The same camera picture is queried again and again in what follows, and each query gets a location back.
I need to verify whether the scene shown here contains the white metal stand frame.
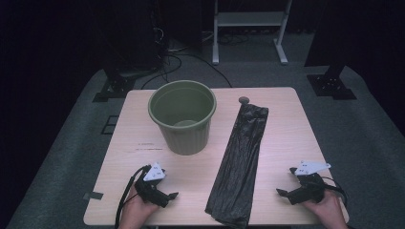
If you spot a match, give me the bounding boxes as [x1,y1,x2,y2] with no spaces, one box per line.
[211,0,293,66]

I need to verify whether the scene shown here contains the green ribbed trash bin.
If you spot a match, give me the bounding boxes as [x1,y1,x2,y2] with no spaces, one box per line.
[147,79,218,156]

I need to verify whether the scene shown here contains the grey tape strip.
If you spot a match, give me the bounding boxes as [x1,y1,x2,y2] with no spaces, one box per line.
[82,191,105,201]

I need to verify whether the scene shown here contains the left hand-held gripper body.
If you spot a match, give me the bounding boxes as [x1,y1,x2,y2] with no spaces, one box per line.
[135,161,170,209]

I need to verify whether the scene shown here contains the person's right hand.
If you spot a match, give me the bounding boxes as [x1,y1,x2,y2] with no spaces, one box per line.
[302,190,349,229]

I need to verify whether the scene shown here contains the black plastic garbage bag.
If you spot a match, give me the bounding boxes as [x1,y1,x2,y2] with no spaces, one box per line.
[204,103,269,229]

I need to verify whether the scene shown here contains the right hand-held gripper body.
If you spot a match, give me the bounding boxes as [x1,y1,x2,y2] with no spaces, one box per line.
[288,160,331,205]

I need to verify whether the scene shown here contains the black floor cables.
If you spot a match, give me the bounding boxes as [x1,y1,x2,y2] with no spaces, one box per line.
[139,52,234,91]

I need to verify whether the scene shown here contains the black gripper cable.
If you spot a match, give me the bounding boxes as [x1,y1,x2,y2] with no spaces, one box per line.
[114,164,153,229]
[319,176,349,208]

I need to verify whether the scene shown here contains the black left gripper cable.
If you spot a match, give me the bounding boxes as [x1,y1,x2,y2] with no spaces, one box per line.
[114,164,153,229]

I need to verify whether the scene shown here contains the dark equipment cabinet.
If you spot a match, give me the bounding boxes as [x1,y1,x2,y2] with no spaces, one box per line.
[103,0,167,73]

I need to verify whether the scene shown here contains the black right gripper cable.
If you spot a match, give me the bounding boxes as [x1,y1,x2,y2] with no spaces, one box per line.
[319,176,349,208]

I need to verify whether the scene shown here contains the person's left hand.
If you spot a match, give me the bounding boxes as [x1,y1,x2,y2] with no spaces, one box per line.
[117,190,160,229]

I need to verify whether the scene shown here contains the black stand base plate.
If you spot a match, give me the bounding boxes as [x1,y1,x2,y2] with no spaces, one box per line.
[92,68,137,103]
[306,63,358,101]

